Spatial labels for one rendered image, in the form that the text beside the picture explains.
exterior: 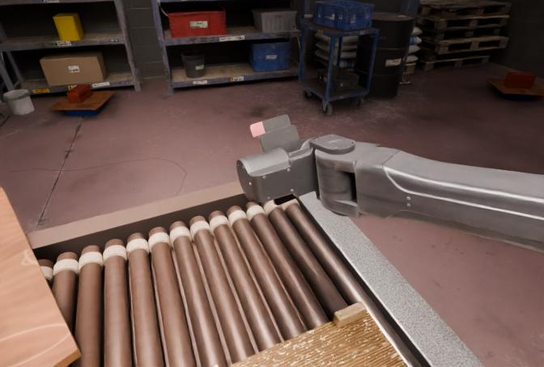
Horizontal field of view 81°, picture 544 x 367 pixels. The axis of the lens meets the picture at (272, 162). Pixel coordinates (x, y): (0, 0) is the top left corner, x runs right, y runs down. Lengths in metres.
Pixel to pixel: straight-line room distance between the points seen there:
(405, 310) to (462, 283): 1.40
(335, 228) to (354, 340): 0.29
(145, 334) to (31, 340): 0.18
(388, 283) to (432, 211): 0.44
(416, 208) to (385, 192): 0.03
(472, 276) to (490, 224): 1.86
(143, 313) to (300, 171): 0.44
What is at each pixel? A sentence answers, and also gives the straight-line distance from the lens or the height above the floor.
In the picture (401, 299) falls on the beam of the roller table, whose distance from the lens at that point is 0.73.
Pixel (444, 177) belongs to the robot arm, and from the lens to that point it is 0.32.
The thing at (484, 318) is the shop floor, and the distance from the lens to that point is 2.02.
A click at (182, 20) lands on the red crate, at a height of 0.83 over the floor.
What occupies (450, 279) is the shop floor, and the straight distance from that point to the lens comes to 2.09.
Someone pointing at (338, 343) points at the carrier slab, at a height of 0.94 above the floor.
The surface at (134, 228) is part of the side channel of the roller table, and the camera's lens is 0.86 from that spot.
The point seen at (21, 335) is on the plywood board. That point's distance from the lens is 0.62.
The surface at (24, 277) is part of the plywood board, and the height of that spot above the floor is 1.04.
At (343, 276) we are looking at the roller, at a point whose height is 0.92.
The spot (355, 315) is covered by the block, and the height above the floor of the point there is 0.96.
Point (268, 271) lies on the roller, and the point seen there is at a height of 0.92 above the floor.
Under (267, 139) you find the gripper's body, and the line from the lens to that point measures 0.51.
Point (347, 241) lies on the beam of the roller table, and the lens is 0.80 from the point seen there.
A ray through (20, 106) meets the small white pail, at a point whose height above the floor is 0.09.
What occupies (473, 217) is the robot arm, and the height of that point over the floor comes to 1.31.
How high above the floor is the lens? 1.49
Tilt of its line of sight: 33 degrees down
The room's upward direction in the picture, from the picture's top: straight up
